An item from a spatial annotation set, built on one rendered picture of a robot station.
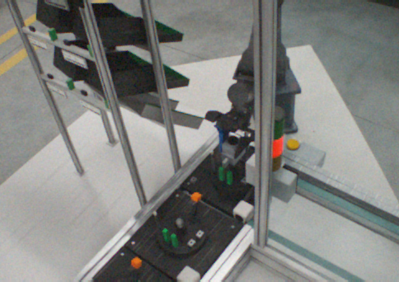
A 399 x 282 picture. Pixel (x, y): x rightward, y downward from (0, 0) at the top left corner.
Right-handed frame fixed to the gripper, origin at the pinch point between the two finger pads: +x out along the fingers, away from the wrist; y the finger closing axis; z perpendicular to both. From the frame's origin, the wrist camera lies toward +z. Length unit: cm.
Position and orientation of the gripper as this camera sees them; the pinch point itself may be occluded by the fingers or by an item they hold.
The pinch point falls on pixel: (231, 143)
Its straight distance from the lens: 125.0
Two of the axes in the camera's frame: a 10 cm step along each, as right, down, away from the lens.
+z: -5.5, 0.9, -8.3
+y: 7.9, 3.9, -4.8
